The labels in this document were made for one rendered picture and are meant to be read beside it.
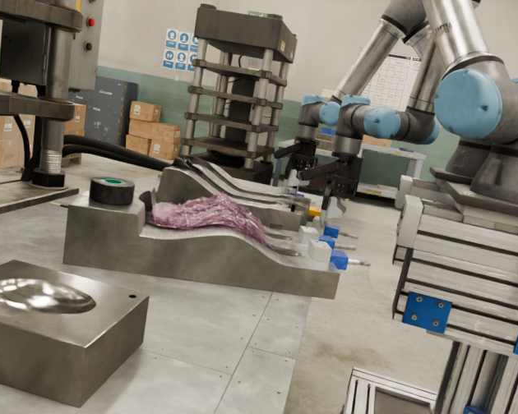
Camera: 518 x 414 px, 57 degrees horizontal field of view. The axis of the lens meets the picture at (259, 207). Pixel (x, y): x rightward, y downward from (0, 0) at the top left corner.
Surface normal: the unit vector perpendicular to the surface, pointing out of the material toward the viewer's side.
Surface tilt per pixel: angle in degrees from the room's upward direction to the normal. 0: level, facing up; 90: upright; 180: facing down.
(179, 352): 0
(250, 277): 90
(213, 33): 90
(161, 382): 0
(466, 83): 96
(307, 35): 90
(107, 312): 0
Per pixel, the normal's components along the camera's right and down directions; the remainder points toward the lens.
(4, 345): -0.20, 0.17
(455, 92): -0.89, 0.04
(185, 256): 0.10, 0.22
